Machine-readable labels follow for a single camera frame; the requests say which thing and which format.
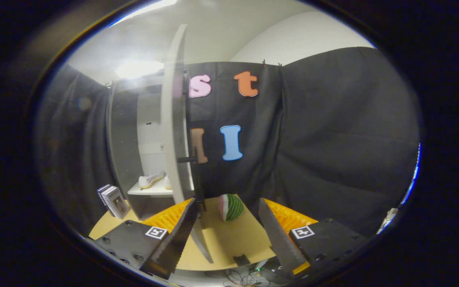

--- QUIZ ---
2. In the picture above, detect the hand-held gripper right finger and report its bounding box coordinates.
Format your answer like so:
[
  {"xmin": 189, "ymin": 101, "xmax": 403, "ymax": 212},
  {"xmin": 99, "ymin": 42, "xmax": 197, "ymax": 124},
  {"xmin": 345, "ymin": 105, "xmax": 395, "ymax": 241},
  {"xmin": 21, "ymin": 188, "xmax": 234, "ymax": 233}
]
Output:
[{"xmin": 258, "ymin": 198, "xmax": 369, "ymax": 279}]

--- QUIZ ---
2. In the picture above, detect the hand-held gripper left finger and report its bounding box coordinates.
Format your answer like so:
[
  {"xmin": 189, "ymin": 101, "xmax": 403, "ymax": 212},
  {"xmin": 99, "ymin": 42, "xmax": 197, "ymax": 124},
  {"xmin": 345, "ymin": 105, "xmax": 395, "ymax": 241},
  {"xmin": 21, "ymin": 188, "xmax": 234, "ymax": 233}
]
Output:
[{"xmin": 86, "ymin": 198, "xmax": 198, "ymax": 280}]

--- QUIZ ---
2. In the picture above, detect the grey shoe cabinet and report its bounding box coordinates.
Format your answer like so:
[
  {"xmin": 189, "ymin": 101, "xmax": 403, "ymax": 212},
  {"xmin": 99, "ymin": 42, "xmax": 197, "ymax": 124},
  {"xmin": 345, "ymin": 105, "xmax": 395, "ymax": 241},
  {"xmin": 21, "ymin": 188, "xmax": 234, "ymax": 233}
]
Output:
[{"xmin": 107, "ymin": 76, "xmax": 195, "ymax": 220}]

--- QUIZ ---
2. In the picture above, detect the white shoe cabinet door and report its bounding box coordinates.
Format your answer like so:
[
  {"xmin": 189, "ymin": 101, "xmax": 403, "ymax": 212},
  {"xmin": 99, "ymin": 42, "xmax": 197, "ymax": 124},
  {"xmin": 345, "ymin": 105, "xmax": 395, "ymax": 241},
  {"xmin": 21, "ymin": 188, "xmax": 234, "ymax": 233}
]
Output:
[{"xmin": 161, "ymin": 24, "xmax": 215, "ymax": 263}]

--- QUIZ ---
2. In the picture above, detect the watermelon slice plush toy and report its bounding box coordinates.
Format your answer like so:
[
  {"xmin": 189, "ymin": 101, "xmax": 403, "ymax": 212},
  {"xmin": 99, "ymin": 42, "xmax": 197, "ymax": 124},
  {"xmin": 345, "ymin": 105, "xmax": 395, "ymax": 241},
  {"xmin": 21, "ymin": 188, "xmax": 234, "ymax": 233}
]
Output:
[{"xmin": 218, "ymin": 194, "xmax": 245, "ymax": 222}]

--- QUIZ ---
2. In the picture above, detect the grey portrait cover book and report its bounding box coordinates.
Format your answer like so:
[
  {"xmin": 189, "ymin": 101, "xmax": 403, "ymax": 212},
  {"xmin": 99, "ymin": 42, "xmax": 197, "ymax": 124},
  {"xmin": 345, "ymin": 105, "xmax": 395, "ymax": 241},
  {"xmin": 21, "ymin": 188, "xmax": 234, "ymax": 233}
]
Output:
[{"xmin": 105, "ymin": 187, "xmax": 131, "ymax": 220}]

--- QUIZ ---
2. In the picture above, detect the white blue book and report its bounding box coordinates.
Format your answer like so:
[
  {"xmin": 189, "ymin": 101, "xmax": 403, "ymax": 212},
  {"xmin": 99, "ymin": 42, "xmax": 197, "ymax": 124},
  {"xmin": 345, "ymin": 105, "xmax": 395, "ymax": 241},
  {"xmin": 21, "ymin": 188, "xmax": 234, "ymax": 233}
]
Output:
[{"xmin": 100, "ymin": 185, "xmax": 118, "ymax": 216}]

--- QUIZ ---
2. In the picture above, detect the blue spine book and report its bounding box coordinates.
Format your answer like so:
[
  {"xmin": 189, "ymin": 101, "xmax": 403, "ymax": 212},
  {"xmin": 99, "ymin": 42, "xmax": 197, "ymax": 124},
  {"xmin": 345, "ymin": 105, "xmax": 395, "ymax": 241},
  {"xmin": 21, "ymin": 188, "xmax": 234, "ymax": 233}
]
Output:
[{"xmin": 96, "ymin": 184, "xmax": 112, "ymax": 208}]

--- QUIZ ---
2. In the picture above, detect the black backdrop cloth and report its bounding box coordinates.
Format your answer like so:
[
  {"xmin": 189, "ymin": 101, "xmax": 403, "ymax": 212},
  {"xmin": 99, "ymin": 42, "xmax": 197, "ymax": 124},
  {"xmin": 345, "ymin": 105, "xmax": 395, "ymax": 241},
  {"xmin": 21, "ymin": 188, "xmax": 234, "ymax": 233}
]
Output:
[{"xmin": 34, "ymin": 47, "xmax": 420, "ymax": 240}]

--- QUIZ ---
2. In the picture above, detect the tangle of thin cables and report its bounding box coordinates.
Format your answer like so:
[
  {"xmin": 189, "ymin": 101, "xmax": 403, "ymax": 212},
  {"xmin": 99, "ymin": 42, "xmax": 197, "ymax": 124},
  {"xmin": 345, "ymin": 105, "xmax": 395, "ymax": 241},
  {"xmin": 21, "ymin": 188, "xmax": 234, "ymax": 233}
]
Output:
[{"xmin": 204, "ymin": 269, "xmax": 272, "ymax": 287}]

